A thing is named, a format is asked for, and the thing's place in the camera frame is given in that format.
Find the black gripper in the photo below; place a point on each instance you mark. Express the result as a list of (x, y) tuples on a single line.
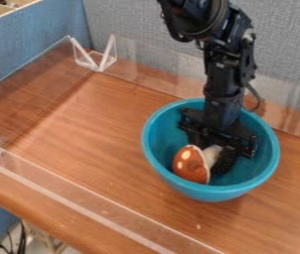
[(233, 140)]

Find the brown white toy mushroom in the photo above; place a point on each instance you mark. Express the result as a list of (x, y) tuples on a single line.
[(193, 162)]

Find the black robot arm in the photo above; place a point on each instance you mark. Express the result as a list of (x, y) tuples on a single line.
[(220, 29)]

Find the clear acrylic back barrier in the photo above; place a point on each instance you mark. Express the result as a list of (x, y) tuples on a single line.
[(177, 74)]

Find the clear acrylic barrier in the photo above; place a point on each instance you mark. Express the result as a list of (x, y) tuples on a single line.
[(177, 74), (27, 183), (35, 90)]

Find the clear acrylic front barrier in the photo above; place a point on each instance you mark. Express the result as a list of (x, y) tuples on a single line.
[(27, 183)]

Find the clear acrylic left barrier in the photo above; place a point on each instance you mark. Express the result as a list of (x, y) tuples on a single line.
[(35, 90)]

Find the blue partition panel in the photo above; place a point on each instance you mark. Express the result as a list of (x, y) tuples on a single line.
[(32, 28)]

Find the clear acrylic corner bracket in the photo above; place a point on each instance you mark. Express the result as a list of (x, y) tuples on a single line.
[(94, 60)]

